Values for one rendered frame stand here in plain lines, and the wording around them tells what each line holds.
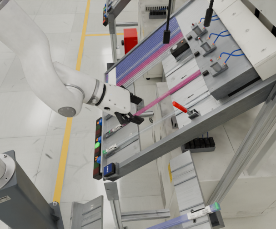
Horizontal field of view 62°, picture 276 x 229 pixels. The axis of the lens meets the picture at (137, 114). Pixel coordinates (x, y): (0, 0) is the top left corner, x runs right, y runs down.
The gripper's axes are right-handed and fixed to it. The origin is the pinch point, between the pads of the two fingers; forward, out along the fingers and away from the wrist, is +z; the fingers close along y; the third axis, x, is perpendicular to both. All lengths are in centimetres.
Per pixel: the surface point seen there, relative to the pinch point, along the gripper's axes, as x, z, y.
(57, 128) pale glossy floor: 123, 3, 72
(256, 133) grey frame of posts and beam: -21.8, 28.9, -13.1
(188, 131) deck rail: -8.7, 12.7, -9.8
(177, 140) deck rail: -3.4, 12.9, -10.1
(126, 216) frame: 60, 33, -16
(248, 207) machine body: 27, 96, -13
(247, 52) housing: -36.0, 11.2, -0.6
